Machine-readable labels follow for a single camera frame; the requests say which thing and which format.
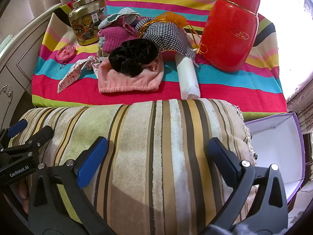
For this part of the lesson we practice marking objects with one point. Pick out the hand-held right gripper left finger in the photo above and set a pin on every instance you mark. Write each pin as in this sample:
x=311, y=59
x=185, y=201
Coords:
x=91, y=162

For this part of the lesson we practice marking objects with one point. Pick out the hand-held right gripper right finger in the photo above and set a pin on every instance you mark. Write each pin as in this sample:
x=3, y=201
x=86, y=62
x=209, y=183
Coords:
x=225, y=162

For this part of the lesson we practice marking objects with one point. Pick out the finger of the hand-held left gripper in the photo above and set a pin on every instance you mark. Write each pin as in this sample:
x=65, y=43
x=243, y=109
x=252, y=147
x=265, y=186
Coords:
x=41, y=133
x=17, y=128

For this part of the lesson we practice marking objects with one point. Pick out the white floral cloth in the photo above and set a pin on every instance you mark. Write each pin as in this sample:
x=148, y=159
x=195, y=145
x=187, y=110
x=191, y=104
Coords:
x=71, y=76

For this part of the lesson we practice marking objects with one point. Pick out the pink towel cloth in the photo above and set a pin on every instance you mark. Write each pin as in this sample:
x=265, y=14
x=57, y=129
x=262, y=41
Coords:
x=132, y=83

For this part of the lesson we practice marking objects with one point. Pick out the magenta knit glove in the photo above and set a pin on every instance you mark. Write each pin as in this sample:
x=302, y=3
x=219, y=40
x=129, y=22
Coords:
x=115, y=39

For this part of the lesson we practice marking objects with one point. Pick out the person's left hand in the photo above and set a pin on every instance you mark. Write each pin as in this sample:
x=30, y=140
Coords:
x=23, y=189

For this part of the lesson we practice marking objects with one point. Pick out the white box with purple edge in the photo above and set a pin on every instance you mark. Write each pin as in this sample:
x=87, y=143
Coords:
x=276, y=151

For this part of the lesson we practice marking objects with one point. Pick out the beige striped towel blanket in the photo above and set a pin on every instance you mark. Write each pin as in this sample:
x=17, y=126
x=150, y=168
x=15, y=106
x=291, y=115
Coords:
x=151, y=151

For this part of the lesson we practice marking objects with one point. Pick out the white carved cabinet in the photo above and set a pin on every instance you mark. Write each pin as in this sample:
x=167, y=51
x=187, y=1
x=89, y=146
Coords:
x=19, y=53

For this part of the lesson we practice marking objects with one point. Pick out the pink coin purse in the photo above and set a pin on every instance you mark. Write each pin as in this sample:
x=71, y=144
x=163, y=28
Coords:
x=64, y=53

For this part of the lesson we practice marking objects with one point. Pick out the multicolour striped cloth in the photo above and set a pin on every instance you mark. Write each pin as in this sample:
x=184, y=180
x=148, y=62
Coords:
x=146, y=95

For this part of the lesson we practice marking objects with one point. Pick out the white rolled tissue pack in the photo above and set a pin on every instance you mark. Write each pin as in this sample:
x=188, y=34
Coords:
x=188, y=78

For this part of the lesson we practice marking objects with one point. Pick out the patterned lace curtain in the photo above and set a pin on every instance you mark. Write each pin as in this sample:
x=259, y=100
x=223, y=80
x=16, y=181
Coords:
x=299, y=102

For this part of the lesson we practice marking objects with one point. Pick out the glass jar with gold lid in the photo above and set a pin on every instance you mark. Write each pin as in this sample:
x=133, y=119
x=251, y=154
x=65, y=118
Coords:
x=84, y=27

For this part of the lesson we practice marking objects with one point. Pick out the black velvet scrunchie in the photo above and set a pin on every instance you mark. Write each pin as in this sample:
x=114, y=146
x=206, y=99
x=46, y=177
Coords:
x=132, y=53

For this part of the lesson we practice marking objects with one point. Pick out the red thermos jug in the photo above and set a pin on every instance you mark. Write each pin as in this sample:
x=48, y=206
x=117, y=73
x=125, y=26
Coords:
x=229, y=36

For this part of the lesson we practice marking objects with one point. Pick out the black white houndstooth cloth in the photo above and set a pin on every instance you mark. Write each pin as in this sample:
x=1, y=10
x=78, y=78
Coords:
x=171, y=36

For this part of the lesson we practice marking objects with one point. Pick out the light blue cloth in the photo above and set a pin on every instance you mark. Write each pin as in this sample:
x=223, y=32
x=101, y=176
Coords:
x=122, y=12

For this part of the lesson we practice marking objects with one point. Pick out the orange organza bag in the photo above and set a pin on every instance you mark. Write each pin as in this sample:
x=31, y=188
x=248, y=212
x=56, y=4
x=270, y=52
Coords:
x=171, y=18

